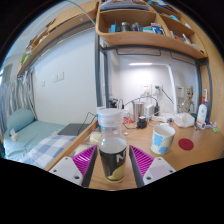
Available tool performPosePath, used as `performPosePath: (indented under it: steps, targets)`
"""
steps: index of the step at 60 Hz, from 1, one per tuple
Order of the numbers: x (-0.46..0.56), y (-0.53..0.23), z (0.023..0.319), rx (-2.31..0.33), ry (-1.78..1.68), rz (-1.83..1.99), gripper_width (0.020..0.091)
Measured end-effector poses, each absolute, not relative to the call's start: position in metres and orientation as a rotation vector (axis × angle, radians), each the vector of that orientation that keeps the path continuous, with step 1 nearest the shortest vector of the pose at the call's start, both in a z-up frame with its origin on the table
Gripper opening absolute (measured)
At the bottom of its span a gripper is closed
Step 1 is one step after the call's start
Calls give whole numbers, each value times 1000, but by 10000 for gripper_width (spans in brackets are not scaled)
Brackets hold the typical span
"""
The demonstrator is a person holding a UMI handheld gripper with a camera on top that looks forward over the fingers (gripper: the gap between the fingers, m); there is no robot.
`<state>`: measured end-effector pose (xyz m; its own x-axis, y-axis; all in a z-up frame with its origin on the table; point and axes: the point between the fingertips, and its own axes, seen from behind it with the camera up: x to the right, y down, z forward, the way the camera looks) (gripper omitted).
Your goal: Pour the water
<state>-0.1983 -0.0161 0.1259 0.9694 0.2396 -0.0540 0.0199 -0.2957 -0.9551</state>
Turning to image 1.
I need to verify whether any steel tumbler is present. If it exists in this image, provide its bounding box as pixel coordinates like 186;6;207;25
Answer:
132;100;145;123

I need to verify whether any white charger block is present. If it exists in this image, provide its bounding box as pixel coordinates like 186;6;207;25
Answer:
144;103;155;119

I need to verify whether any clear bag of yellow snacks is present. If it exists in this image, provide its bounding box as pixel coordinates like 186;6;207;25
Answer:
89;131;102;145
73;143;91;156

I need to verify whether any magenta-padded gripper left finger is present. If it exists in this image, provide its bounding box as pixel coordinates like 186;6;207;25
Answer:
48;145;99;188

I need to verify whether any clear black-labelled drink bottle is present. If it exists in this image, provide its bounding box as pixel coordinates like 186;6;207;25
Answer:
97;107;128;184

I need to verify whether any small black cube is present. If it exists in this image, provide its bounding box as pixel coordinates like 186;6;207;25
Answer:
137;115;148;130

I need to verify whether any dark grey laptop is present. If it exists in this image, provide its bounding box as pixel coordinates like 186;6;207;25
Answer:
57;123;91;137

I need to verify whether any grey spray bottle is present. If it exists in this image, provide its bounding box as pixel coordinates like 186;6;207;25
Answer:
202;88;211;121

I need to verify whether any white red-pump lotion bottle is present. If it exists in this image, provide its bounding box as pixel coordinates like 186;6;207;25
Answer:
195;96;208;130

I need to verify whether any grey striped curtain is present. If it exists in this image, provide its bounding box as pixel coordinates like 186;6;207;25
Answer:
0;68;37;131

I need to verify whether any wooden shelf unit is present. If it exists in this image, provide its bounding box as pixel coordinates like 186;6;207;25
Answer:
95;0;209;61

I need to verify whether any small white plush toy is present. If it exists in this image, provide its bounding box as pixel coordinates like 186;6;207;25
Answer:
9;128;19;142

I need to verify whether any white wall-mounted box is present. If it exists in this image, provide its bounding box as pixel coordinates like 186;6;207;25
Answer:
175;85;184;98

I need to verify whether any tree-creature figurine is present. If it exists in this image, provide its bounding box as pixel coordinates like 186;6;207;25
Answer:
181;85;197;114

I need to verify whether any white tissue pack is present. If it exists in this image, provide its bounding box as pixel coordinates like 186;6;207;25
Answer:
173;112;196;128

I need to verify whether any black bottle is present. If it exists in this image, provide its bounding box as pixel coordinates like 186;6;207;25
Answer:
108;97;119;110

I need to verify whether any bed with checked blanket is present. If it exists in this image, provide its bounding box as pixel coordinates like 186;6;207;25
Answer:
3;119;78;168

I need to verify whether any flat round red coaster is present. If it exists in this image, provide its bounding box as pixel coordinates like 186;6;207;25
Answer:
177;137;195;151

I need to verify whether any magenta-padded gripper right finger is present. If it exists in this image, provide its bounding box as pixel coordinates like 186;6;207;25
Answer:
128;144;177;188

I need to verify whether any teal pillow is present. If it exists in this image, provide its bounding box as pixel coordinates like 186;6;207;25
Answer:
6;108;36;133

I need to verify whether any long wooden wall shelf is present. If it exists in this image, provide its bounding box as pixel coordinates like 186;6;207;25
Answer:
16;0;101;76

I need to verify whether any white blue-patterned mug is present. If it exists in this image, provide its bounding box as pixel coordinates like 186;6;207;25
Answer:
149;123;177;155

